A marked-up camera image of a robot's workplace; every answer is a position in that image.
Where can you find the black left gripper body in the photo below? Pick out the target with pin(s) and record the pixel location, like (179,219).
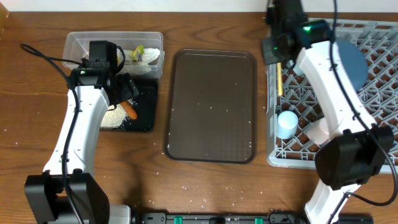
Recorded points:
(127,90)

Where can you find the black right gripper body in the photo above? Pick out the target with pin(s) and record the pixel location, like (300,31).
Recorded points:
(273,50)

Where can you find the light blue bowl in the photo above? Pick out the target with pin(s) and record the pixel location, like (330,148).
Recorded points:
(291,65)

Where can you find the orange carrot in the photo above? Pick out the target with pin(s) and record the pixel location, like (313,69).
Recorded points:
(131,113)

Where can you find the yellow plastic spoon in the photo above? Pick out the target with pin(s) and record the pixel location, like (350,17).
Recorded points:
(279,79)

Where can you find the white rice pile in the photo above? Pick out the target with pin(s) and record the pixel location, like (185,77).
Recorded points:
(114,117)

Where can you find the silver green snack wrapper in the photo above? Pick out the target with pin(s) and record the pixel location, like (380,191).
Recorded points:
(138,53)

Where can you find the white paper napkin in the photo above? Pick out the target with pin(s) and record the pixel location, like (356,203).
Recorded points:
(149,59)

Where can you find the dark blue plate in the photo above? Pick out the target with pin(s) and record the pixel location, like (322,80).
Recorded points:
(354,63)

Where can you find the light blue cup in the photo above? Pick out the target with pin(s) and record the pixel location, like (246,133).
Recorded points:
(287,123)

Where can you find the pink cup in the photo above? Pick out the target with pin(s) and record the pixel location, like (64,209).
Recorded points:
(318,132)

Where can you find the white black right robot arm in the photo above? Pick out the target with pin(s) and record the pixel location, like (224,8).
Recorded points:
(357,147)

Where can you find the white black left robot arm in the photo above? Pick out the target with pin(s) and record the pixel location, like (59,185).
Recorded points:
(66,190)

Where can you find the clear plastic waste bin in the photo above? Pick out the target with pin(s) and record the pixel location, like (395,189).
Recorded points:
(78,43)

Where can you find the grey dishwasher rack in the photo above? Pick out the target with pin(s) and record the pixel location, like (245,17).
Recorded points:
(377,40)

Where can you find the black rectangular tray bin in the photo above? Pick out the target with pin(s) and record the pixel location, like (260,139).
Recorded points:
(144,105)

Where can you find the brown serving tray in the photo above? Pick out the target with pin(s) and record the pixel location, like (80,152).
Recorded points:
(212,107)

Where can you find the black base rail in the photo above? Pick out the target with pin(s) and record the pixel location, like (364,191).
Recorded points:
(197,218)

